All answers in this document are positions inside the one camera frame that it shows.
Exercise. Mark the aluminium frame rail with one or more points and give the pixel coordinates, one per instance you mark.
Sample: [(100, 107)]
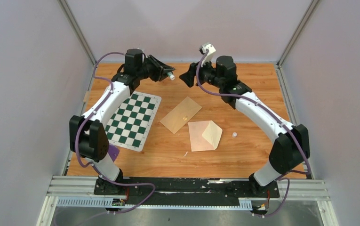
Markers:
[(78, 191)]

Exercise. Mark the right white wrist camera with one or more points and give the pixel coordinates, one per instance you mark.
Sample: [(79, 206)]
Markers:
[(208, 51)]

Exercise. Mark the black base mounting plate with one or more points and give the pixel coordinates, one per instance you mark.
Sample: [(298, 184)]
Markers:
[(186, 191)]

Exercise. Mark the green white chessboard mat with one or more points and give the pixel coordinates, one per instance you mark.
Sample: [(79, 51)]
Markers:
[(129, 126)]

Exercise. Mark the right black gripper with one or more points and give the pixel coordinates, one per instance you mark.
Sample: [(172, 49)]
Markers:
[(188, 76)]

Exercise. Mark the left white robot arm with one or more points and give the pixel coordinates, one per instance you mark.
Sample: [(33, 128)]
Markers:
[(87, 136)]

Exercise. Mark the white green glue stick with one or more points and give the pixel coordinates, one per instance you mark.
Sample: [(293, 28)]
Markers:
[(171, 76)]

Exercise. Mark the purple plastic piece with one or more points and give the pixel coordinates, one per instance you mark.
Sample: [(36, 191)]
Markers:
[(113, 152)]

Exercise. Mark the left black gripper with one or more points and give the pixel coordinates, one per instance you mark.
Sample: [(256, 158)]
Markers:
[(160, 74)]

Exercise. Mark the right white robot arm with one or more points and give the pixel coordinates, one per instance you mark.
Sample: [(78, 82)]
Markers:
[(290, 143)]

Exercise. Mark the tan kraft envelope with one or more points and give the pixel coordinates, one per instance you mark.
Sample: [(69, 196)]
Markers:
[(180, 115)]

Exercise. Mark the pink paper envelope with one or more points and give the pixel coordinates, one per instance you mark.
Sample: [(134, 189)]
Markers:
[(204, 135)]

